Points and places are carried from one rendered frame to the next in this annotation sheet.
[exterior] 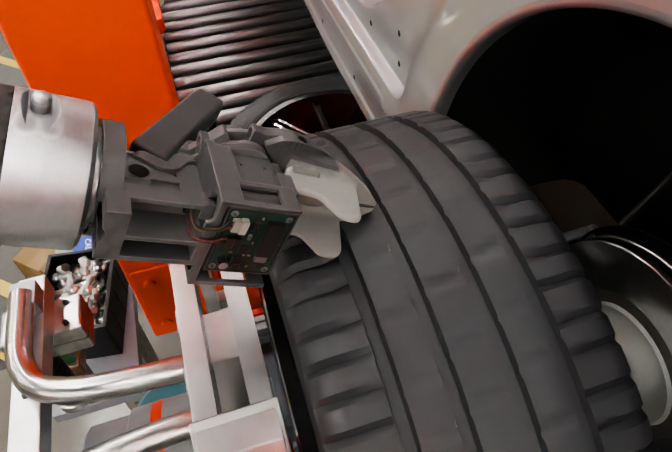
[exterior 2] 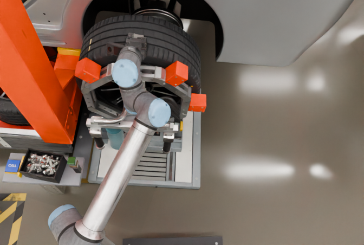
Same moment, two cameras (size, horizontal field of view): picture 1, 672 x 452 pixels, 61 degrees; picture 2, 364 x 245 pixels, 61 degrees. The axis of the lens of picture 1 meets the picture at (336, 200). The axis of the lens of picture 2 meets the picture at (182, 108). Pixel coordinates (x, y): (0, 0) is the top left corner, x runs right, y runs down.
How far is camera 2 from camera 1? 1.13 m
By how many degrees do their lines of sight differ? 46
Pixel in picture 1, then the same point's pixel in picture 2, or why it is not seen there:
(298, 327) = (150, 54)
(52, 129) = (134, 49)
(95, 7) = (41, 61)
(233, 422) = (156, 72)
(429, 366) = (163, 43)
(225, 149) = (132, 40)
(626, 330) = not seen: hidden behind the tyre
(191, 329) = not seen: hidden behind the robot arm
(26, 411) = (123, 123)
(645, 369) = not seen: hidden behind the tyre
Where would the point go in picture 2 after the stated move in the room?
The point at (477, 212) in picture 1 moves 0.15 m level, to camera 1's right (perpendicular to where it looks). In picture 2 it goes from (143, 23) to (154, 2)
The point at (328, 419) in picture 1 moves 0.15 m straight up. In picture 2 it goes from (164, 57) to (166, 36)
